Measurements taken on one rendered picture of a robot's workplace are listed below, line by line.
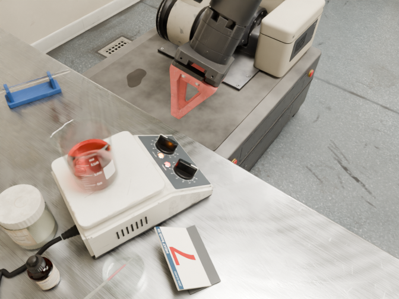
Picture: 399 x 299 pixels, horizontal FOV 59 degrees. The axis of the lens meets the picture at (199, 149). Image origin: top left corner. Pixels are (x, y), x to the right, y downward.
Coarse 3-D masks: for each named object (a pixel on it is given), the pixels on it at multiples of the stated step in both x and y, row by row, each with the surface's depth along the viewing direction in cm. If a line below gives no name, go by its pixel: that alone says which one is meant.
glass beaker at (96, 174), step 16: (64, 128) 41; (80, 128) 43; (96, 128) 44; (64, 144) 42; (112, 144) 42; (64, 160) 41; (80, 160) 39; (96, 160) 40; (112, 160) 43; (80, 176) 42; (96, 176) 42; (112, 176) 44; (96, 192) 44
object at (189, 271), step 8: (168, 232) 48; (176, 232) 49; (184, 232) 50; (168, 240) 47; (176, 240) 48; (184, 240) 49; (168, 248) 46; (176, 248) 47; (184, 248) 48; (176, 256) 46; (184, 256) 47; (192, 256) 48; (176, 264) 45; (184, 264) 46; (192, 264) 47; (184, 272) 45; (192, 272) 46; (200, 272) 47; (184, 280) 44; (192, 280) 45; (200, 280) 46
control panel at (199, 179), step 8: (144, 136) 55; (152, 136) 56; (168, 136) 58; (144, 144) 53; (152, 144) 54; (152, 152) 52; (160, 152) 54; (176, 152) 56; (184, 152) 57; (160, 160) 52; (168, 160) 53; (176, 160) 54; (160, 168) 50; (168, 168) 51; (168, 176) 50; (176, 176) 51; (200, 176) 54; (176, 184) 49; (184, 184) 50; (192, 184) 51; (200, 184) 52; (208, 184) 53
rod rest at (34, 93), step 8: (48, 72) 68; (24, 88) 69; (32, 88) 69; (40, 88) 69; (48, 88) 69; (56, 88) 69; (8, 96) 65; (16, 96) 67; (24, 96) 67; (32, 96) 67; (40, 96) 68; (48, 96) 69; (8, 104) 66; (16, 104) 66
